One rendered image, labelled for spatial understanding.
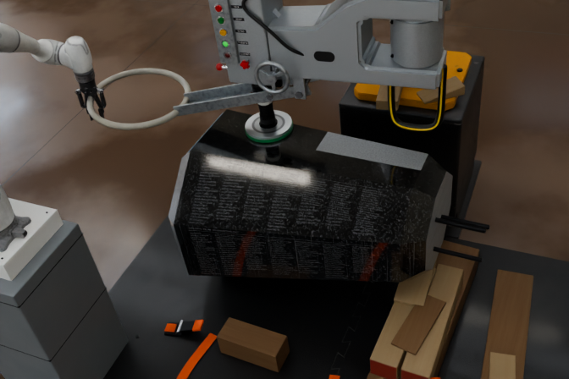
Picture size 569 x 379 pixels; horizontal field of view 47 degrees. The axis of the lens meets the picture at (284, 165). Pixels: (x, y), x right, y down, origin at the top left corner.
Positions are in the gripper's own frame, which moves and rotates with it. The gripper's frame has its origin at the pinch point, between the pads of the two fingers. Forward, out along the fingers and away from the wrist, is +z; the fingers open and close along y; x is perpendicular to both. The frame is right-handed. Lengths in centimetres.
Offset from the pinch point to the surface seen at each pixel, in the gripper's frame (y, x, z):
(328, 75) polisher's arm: 113, -34, -45
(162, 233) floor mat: 20, -3, 82
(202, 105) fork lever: 57, -15, -16
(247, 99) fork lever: 78, -21, -24
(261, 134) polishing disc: 83, -24, -8
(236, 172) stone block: 74, -42, -1
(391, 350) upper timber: 140, -98, 46
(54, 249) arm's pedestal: 8, -86, 1
